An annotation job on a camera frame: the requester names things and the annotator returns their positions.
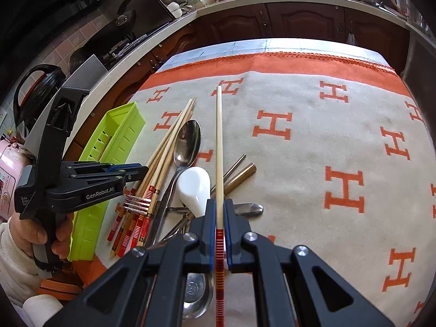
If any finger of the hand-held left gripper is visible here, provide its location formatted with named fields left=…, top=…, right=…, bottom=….
left=66, top=165, right=149, bottom=192
left=66, top=161, right=144, bottom=174

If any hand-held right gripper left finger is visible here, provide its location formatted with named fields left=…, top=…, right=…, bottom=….
left=44, top=198, right=218, bottom=327

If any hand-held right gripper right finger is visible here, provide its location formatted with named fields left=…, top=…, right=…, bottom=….
left=223, top=198, right=396, bottom=327

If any steel fork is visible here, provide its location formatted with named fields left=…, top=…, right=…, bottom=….
left=123, top=196, right=264, bottom=219

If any lime green plastic tray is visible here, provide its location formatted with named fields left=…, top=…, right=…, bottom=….
left=66, top=102, right=147, bottom=262

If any person's left forearm white sleeve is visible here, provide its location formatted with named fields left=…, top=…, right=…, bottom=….
left=0, top=221, right=65, bottom=318

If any person's left hand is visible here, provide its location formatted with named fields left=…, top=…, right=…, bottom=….
left=10, top=213, right=74, bottom=261

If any pink kitchen appliance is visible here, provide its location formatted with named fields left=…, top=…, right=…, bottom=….
left=0, top=136, right=35, bottom=222

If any white ceramic spoon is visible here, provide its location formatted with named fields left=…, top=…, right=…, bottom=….
left=175, top=167, right=212, bottom=219

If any flat steel soup spoon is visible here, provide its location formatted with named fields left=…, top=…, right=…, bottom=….
left=182, top=272, right=215, bottom=321

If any brass chopstick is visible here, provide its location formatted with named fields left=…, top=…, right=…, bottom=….
left=223, top=163, right=257, bottom=193

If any large steel spoon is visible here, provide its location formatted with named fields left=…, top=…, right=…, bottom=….
left=145, top=119, right=202, bottom=246

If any bundle of red-striped bamboo chopsticks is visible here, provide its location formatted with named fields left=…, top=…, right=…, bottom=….
left=110, top=100, right=191, bottom=257

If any orange and beige printed blanket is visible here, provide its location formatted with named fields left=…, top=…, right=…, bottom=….
left=73, top=51, right=436, bottom=327

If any black kettle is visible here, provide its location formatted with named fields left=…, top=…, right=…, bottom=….
left=13, top=64, right=66, bottom=130

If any grey metal plate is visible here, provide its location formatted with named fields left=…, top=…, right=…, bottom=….
left=63, top=54, right=108, bottom=96

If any stainless steel appliance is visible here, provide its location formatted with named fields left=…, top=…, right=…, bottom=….
left=400, top=31, right=436, bottom=86

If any pink container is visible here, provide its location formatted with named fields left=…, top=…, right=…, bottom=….
left=388, top=0, right=419, bottom=16

